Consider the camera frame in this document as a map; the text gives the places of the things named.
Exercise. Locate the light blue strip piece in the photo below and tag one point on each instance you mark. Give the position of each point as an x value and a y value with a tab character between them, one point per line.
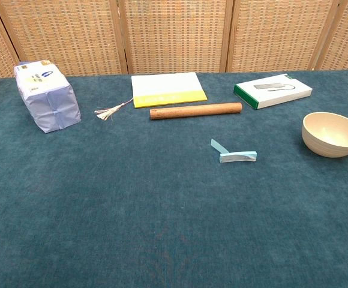
218	146

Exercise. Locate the wooden rolling pin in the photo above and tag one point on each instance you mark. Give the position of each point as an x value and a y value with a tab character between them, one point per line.
195	110

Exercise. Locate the white tassel bookmark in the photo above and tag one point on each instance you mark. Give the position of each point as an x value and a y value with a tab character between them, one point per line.
106	113

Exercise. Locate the white green product box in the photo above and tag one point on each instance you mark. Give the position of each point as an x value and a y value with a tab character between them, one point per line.
277	94

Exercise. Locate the teal tablecloth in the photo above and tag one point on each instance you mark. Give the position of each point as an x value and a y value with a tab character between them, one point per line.
150	210

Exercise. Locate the light blue rectangular block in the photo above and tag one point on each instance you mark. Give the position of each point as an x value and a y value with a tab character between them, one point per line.
237	157

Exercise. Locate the beige bowl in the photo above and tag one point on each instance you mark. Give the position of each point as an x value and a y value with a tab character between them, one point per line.
331	135

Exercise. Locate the lavender wrapped tissue pack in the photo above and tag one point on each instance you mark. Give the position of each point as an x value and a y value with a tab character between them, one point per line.
49	102

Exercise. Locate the white and yellow notebook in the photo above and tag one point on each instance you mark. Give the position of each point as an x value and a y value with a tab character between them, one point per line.
165	87

